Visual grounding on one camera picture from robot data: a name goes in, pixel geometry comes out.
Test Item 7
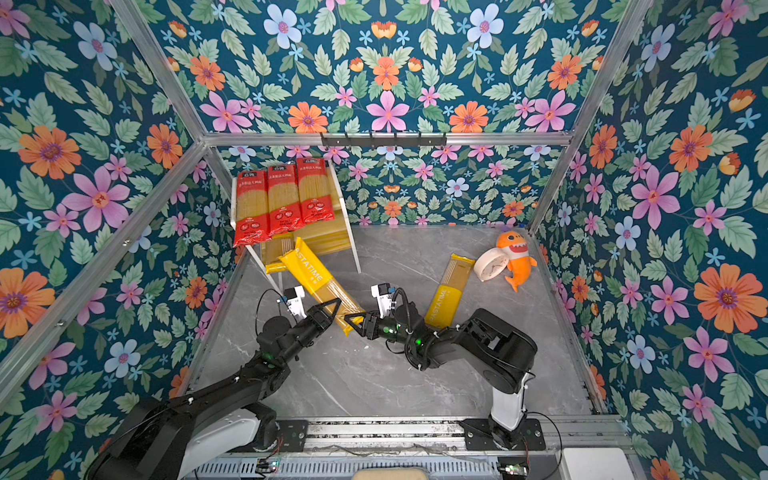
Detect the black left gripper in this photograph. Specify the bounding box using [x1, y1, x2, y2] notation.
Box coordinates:
[278, 297, 341, 369]

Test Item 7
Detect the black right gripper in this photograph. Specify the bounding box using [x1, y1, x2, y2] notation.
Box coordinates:
[347, 309, 418, 351]

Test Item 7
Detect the yellow pasta bag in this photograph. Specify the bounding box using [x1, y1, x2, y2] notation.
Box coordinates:
[425, 254, 475, 329]
[261, 234, 295, 274]
[280, 237, 363, 331]

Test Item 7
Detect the red spaghetti bag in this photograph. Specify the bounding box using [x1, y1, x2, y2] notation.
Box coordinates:
[267, 164, 305, 236]
[296, 158, 335, 225]
[234, 170, 272, 247]

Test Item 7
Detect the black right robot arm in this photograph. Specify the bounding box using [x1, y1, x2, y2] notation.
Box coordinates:
[343, 288, 538, 450]

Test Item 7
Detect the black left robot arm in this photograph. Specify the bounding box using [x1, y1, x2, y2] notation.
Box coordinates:
[84, 298, 342, 479]

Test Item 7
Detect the white metal wooden shelf rack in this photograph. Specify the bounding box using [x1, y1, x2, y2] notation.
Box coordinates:
[230, 159, 360, 288]

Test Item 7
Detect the white tape roll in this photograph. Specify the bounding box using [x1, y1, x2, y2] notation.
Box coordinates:
[473, 247, 509, 282]

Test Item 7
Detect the orange shark plush toy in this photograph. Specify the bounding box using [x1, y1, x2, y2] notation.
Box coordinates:
[496, 231, 538, 292]

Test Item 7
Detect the white box bottom right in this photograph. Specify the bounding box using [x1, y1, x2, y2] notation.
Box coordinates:
[559, 447, 635, 480]

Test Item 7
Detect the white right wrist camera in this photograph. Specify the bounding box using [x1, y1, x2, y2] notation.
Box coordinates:
[371, 282, 394, 318]

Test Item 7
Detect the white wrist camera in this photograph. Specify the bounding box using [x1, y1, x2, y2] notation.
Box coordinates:
[283, 285, 306, 321]
[371, 282, 394, 318]

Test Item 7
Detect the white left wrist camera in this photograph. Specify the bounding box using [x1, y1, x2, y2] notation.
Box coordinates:
[283, 285, 306, 321]

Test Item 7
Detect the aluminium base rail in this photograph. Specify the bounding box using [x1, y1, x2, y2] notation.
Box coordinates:
[178, 410, 647, 479]

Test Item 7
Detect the black hook rail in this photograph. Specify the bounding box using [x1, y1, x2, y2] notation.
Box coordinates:
[320, 132, 448, 148]

